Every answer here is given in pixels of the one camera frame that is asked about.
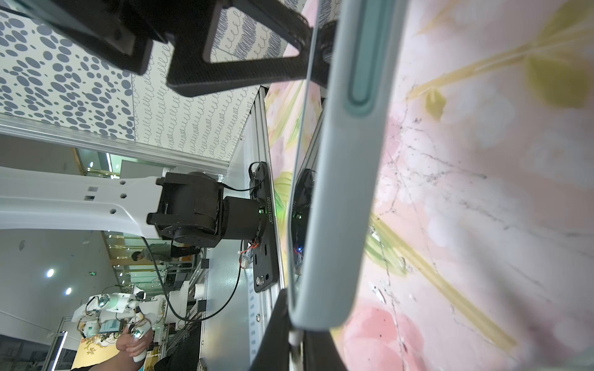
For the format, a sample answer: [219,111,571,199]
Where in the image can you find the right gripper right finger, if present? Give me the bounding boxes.
[303,331,347,371]

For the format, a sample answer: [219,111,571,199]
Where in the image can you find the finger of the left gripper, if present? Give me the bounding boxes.
[166,1,337,97]

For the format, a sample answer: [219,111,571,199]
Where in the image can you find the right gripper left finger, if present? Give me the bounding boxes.
[250,289,290,371]

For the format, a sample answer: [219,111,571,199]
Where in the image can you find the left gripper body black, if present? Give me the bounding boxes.
[9,0,217,75]

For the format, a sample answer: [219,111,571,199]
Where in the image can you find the phone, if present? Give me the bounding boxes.
[288,1,408,331]

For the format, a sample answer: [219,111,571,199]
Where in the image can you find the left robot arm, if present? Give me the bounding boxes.
[1,1,337,246]

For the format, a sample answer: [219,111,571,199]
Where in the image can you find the person with controller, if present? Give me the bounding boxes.
[73,329,154,371]

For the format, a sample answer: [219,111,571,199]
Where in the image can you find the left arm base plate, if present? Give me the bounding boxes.
[248,162,280,293]

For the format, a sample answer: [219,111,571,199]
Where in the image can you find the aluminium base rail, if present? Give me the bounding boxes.
[197,87,282,370]

